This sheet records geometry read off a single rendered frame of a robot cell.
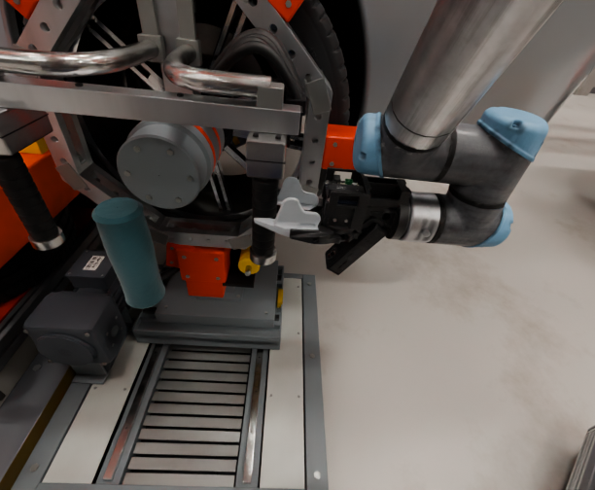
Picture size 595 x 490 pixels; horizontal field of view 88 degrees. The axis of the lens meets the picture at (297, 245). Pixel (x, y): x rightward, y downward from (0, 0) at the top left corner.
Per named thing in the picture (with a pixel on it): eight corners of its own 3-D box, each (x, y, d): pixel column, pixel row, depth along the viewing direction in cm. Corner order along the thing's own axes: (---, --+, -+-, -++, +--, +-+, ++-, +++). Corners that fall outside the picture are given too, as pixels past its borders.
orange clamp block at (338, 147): (319, 154, 69) (358, 157, 70) (321, 170, 63) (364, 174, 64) (323, 122, 65) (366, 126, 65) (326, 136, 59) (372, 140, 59)
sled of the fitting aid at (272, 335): (283, 279, 139) (284, 263, 133) (279, 351, 111) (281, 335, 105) (169, 271, 136) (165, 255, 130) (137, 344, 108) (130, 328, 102)
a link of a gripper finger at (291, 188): (262, 167, 46) (323, 177, 46) (261, 201, 50) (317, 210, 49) (257, 177, 44) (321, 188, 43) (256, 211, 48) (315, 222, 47)
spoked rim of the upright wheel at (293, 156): (332, 5, 71) (100, -59, 64) (344, 12, 53) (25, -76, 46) (290, 192, 103) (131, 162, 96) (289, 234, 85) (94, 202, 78)
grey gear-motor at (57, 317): (168, 292, 127) (151, 224, 105) (125, 395, 95) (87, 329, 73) (123, 289, 126) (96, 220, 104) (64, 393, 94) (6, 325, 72)
